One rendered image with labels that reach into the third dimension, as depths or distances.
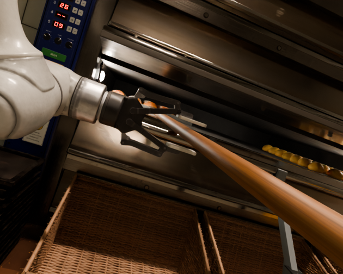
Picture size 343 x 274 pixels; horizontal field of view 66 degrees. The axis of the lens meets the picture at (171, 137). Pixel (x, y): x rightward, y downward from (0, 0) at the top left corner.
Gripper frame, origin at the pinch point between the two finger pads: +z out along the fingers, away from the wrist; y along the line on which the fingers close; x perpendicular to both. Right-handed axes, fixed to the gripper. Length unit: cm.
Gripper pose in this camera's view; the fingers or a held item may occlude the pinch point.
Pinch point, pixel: (188, 135)
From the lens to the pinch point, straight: 62.1
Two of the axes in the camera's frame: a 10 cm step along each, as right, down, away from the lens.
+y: -3.4, 9.4, 0.9
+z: 9.3, 3.1, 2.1
